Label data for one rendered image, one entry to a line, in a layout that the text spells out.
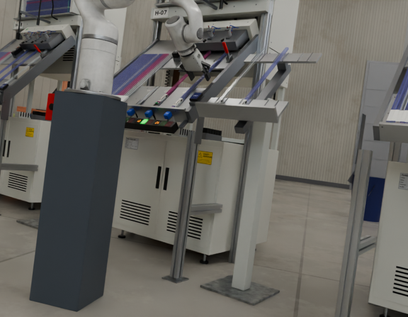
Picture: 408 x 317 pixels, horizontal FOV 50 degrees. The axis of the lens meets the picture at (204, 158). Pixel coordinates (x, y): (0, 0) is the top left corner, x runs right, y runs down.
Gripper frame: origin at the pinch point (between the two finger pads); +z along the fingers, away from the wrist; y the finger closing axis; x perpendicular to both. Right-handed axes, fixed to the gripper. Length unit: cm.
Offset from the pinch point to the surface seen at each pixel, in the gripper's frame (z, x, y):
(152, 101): -1.6, 19.3, 16.3
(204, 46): 2.5, -27.2, 13.0
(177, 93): -0.3, 11.7, 6.6
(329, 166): 810, -586, 253
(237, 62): 5.1, -17.5, -10.0
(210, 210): 39, 47, -14
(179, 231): 30, 65, -12
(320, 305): 63, 65, -68
